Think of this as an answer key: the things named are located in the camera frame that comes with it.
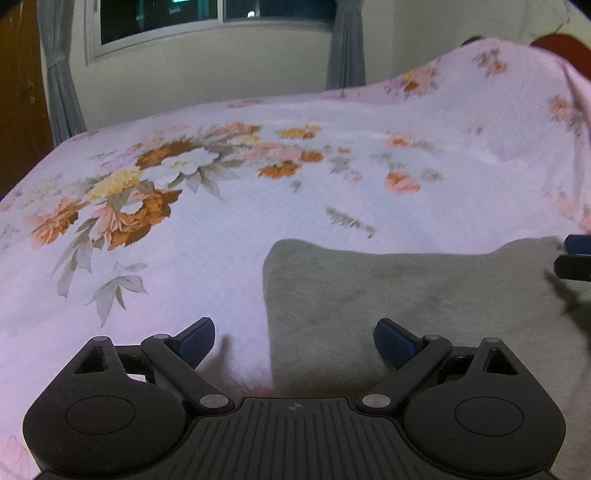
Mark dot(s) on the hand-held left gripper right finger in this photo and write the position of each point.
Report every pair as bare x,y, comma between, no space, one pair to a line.
392,344

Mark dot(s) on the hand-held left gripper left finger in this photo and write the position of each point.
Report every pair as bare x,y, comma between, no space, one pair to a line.
198,344

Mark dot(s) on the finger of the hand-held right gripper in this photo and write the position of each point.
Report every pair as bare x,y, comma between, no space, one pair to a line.
575,267
579,244

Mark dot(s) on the grey pants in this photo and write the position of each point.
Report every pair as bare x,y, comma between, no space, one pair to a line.
369,286

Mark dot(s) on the pink floral bed sheet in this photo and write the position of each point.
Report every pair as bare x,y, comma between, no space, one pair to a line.
231,221

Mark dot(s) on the grey curtain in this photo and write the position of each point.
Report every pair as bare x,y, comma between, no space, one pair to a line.
346,46
60,83

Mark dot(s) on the brown wooden door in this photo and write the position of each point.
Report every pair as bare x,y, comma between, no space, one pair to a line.
21,92

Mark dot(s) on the white framed window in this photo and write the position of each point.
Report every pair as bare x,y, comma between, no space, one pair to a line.
161,18

